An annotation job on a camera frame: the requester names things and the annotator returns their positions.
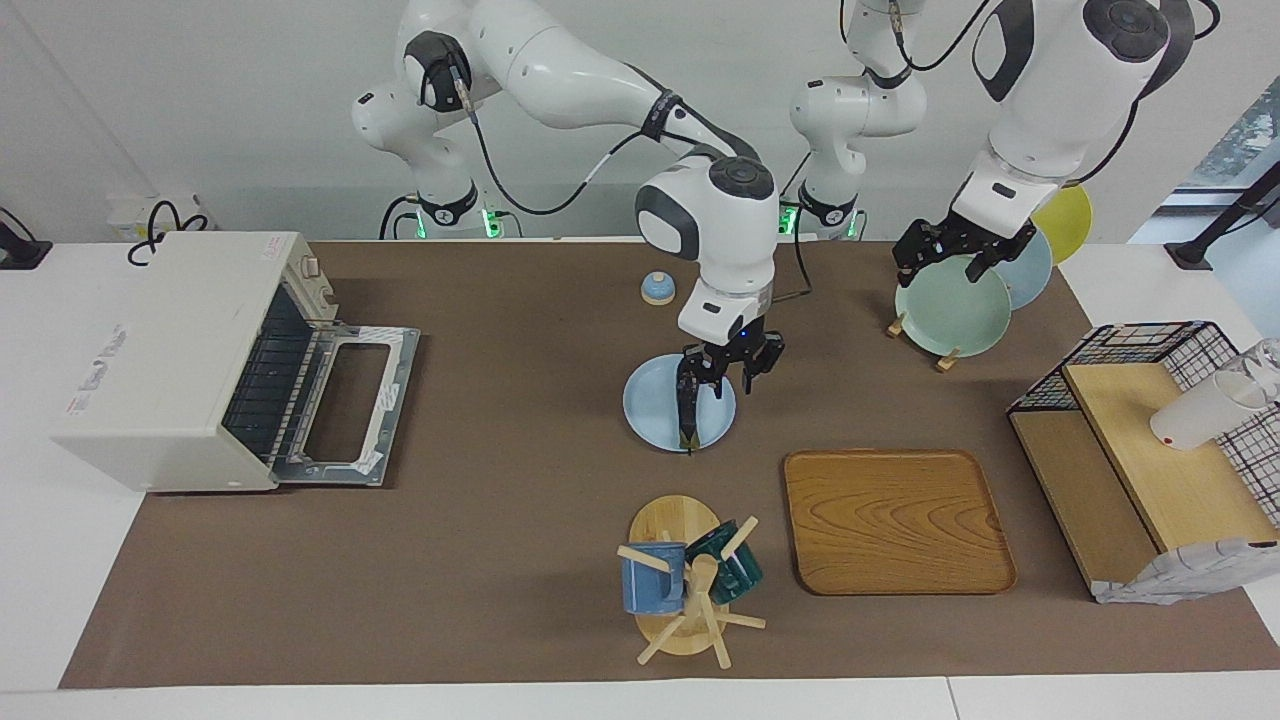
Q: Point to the dark green mug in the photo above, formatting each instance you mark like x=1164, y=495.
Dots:
x=740, y=575

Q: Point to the white cup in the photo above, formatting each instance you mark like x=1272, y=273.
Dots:
x=1200, y=415

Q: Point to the wooden plate rack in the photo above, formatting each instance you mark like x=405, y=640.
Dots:
x=947, y=361

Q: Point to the white toaster oven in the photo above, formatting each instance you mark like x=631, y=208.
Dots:
x=150, y=370

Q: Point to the wooden mug tree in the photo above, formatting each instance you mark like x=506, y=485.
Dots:
x=670, y=520

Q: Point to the blue mug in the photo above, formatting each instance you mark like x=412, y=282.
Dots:
x=645, y=590

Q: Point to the yellow racked plate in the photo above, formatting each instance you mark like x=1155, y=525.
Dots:
x=1070, y=220

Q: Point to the small blue-white bell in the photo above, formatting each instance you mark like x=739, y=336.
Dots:
x=658, y=290

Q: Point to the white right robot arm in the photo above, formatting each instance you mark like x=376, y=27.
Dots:
x=560, y=60

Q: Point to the light blue racked plate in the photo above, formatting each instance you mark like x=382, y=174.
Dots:
x=1032, y=275

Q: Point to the clear glass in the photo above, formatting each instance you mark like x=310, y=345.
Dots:
x=1265, y=360

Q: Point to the grey marbled cloth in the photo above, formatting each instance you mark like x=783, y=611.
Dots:
x=1180, y=575

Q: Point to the pale green racked plate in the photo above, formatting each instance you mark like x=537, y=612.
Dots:
x=950, y=315

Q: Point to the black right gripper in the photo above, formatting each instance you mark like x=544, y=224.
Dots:
x=730, y=355

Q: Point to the wooden serving tray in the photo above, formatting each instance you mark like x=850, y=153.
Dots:
x=890, y=520

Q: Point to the black clamp base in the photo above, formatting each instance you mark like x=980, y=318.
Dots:
x=20, y=255

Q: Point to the wooden shelf unit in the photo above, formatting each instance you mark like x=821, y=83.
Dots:
x=1170, y=480

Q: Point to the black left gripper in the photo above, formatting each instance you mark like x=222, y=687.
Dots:
x=970, y=240

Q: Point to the brown table mat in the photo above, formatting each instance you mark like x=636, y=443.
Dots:
x=480, y=560

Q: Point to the white wall box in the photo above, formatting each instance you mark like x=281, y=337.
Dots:
x=125, y=215

